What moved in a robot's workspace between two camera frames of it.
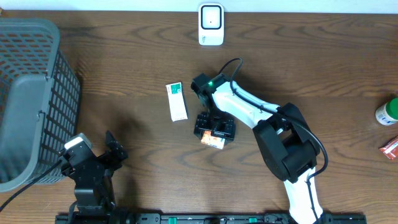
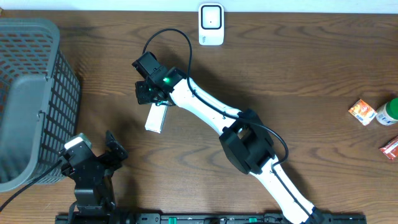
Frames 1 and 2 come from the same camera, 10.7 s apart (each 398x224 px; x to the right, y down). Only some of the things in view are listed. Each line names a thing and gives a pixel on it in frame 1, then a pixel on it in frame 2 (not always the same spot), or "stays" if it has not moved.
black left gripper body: (102, 165) stays
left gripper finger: (117, 153) stays
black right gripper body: (207, 121) → (144, 93)
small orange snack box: (212, 141) → (362, 111)
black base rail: (199, 218) stays
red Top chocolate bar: (390, 149) stays
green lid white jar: (387, 113) stays
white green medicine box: (177, 102) → (156, 116)
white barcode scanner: (211, 24) stays
